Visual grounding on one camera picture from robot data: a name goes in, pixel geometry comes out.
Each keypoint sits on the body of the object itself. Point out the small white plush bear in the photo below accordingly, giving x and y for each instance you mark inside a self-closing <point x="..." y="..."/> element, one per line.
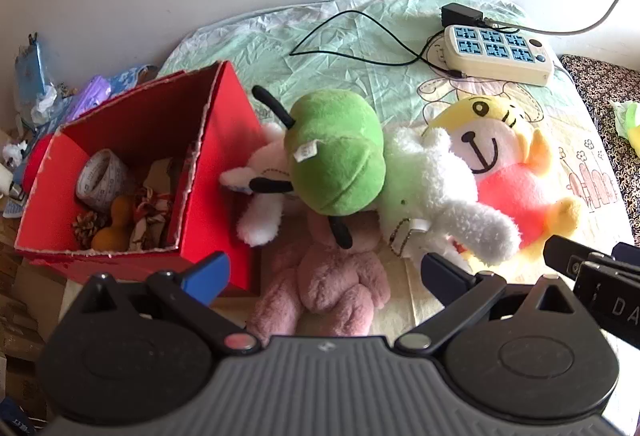
<point x="257" y="221"/>

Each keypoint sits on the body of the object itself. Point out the red round object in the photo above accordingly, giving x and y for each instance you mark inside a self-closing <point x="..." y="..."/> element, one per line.
<point x="37" y="156"/>

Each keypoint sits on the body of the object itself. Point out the green yellow cloth item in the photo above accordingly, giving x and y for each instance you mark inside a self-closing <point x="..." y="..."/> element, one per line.
<point x="629" y="121"/>

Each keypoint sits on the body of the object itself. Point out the brown paper piece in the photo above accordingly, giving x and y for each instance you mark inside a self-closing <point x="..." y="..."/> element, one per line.
<point x="162" y="173"/>

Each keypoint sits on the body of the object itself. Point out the cardboard carton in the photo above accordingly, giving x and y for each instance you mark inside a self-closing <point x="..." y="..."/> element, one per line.
<point x="22" y="296"/>

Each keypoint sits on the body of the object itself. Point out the white fluffy plush toy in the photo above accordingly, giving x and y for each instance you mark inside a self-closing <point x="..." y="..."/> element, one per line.
<point x="435" y="186"/>

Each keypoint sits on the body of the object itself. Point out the mauve plush bunny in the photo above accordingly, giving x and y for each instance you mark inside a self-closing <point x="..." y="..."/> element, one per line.
<point x="330" y="281"/>

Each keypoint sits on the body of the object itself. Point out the white tape measure roll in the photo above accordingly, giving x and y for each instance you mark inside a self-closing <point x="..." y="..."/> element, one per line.
<point x="100" y="186"/>

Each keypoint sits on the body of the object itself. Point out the red white knotted ornament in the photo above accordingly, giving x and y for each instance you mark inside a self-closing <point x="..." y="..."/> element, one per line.
<point x="150" y="221"/>

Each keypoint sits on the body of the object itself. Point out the green plush toy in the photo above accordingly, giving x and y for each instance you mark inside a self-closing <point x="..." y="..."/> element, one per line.
<point x="330" y="156"/>

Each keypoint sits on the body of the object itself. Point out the red cardboard box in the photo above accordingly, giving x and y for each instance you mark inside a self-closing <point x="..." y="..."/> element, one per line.
<point x="225" y="131"/>

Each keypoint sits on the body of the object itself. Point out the blue patterned packet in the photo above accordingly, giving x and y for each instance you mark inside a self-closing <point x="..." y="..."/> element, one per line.
<point x="132" y="78"/>

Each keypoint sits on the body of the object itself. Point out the purple packet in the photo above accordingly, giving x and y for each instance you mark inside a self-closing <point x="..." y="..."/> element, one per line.
<point x="87" y="98"/>

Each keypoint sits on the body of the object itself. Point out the black power adapter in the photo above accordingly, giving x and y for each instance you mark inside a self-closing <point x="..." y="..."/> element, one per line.
<point x="460" y="15"/>

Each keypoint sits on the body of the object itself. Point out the white power strip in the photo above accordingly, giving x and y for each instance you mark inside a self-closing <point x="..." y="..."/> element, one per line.
<point x="500" y="66"/>

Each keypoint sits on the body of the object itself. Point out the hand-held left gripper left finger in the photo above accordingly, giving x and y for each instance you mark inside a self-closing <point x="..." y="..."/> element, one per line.
<point x="207" y="276"/>

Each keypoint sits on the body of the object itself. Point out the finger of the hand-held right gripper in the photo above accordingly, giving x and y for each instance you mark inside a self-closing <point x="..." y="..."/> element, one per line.
<point x="562" y="256"/>
<point x="630" y="258"/>

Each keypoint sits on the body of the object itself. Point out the yellow tiger plush toy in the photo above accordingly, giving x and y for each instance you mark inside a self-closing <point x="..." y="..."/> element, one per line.
<point x="510" y="196"/>

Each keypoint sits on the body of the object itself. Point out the white mug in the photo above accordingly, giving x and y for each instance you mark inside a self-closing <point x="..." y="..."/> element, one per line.
<point x="4" y="177"/>

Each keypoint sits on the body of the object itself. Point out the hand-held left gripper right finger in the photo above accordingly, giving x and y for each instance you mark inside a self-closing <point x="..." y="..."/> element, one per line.
<point x="442" y="278"/>

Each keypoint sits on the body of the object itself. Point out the brown pine cone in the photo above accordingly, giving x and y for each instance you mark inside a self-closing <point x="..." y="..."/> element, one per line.
<point x="89" y="228"/>

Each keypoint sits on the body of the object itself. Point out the blue plastic bag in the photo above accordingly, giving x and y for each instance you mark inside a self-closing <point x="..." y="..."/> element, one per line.
<point x="32" y="71"/>

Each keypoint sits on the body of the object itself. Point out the dark patterned cloth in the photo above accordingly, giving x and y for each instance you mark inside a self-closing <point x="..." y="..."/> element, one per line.
<point x="585" y="76"/>

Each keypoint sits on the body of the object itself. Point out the orange bottle gourd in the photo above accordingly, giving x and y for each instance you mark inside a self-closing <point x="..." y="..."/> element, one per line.
<point x="114" y="236"/>

